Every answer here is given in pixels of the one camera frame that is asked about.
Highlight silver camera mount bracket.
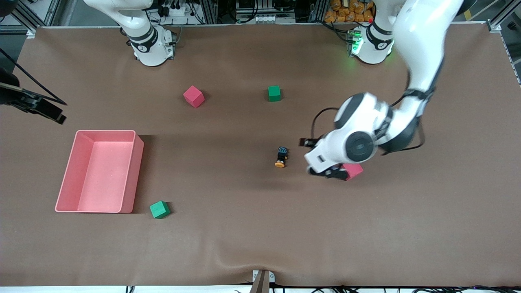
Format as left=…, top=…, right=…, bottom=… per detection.
left=249, top=269, right=276, bottom=293

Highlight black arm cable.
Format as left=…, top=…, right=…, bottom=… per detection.
left=0, top=48, right=68, bottom=106
left=300, top=107, right=426, bottom=156

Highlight aluminium frame profile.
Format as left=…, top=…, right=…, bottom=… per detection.
left=486, top=0, right=521, bottom=33
left=0, top=0, right=61, bottom=38

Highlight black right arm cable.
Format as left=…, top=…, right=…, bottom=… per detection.
left=0, top=48, right=68, bottom=106

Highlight pink plastic bin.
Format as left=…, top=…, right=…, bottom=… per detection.
left=55, top=130, right=144, bottom=214

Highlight orange capped black button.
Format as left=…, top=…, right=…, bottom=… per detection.
left=274, top=146, right=289, bottom=168

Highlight red foam cube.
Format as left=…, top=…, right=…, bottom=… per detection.
left=341, top=163, right=364, bottom=181
left=183, top=85, right=205, bottom=109

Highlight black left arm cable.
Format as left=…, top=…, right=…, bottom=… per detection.
left=300, top=107, right=426, bottom=156

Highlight white power strip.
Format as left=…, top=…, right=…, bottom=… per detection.
left=160, top=3, right=193, bottom=17

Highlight brown table mat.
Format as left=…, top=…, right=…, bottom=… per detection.
left=0, top=22, right=521, bottom=287

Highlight orange snack bags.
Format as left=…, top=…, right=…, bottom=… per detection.
left=324, top=0, right=375, bottom=23

